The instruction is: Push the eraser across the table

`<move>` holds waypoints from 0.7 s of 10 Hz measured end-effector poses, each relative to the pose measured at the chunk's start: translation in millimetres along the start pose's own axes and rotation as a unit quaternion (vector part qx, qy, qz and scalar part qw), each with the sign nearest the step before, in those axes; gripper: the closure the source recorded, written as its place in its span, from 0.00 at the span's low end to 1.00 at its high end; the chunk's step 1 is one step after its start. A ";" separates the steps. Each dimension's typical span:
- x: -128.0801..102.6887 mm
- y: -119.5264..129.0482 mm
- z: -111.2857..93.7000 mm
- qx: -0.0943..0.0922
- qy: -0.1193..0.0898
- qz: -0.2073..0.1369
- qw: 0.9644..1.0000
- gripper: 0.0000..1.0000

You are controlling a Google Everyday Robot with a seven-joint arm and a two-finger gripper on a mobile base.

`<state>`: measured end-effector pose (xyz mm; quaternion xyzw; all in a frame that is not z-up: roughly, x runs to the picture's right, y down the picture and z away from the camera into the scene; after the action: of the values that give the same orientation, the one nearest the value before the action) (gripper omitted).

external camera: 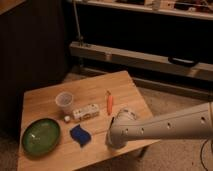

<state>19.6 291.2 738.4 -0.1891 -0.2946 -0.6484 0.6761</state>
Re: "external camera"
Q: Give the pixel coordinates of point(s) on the clear plastic cup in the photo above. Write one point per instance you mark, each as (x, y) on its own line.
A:
(64, 101)

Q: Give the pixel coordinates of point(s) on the small white cap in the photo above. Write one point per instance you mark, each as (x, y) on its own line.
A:
(67, 119)

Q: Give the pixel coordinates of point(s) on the orange toy carrot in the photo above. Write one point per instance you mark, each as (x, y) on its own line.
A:
(109, 103)

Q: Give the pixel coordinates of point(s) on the white rectangular box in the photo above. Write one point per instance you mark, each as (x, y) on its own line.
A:
(86, 112)

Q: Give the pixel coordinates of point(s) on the blue sponge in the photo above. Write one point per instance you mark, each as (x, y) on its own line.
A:
(80, 135)

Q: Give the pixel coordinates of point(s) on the metal rail shelf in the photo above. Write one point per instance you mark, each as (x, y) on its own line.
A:
(140, 60)

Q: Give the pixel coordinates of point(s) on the wooden table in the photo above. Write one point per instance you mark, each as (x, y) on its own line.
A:
(69, 155)

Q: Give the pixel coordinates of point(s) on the metal pole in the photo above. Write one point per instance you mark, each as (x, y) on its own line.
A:
(80, 38)

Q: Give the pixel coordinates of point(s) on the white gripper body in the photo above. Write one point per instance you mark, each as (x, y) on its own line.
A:
(115, 139)

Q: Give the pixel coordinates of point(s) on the black handle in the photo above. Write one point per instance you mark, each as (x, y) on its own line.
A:
(185, 63)

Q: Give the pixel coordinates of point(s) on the green bowl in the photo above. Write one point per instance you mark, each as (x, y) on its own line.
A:
(41, 137)

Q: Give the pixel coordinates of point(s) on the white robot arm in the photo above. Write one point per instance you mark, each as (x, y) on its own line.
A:
(192, 123)

